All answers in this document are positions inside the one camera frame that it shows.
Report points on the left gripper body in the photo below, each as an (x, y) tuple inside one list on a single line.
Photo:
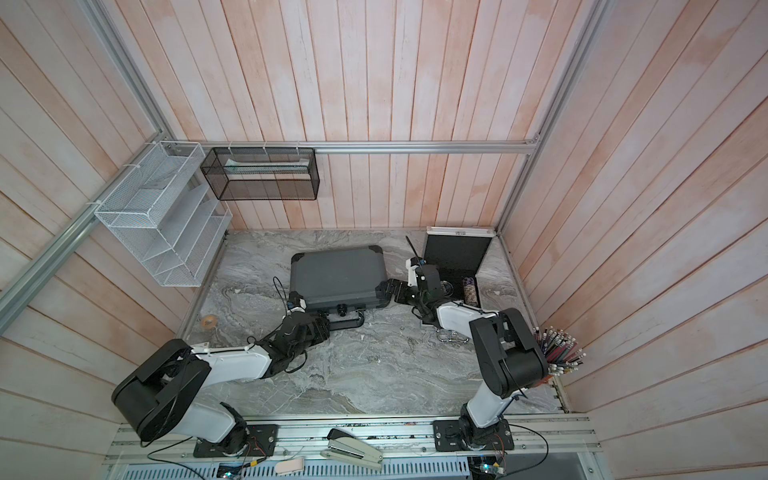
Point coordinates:
[(317, 333)]

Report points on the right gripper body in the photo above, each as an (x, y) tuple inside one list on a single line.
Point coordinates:
[(424, 304)]

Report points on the silver aluminium poker case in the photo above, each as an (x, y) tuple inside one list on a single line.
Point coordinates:
[(458, 253)]

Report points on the dark grey poker case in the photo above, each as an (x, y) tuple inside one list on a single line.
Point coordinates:
[(339, 284)]

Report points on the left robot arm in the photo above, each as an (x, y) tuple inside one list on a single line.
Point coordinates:
[(160, 396)]

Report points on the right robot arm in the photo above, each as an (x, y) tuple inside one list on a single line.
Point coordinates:
[(508, 355)]

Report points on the purple chip stack right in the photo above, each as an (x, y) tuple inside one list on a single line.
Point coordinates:
[(470, 291)]

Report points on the tape roll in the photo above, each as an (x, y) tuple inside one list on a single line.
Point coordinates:
[(209, 322)]

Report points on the grey stapler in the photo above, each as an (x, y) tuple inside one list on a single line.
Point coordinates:
[(346, 448)]

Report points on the pink eraser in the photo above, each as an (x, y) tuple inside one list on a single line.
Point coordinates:
[(289, 466)]

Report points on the red pencil cup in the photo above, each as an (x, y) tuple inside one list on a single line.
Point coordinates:
[(561, 352)]

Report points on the black mesh basket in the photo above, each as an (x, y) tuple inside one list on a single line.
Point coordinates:
[(262, 173)]

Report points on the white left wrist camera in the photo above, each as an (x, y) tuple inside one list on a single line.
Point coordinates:
[(295, 302)]

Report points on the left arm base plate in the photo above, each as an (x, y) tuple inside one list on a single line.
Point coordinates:
[(252, 440)]

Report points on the aluminium frame rail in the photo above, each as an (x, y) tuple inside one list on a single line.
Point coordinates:
[(391, 147)]

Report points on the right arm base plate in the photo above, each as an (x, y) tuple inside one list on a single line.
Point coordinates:
[(463, 435)]

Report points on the white wire mesh shelf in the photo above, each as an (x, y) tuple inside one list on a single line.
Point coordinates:
[(170, 223)]

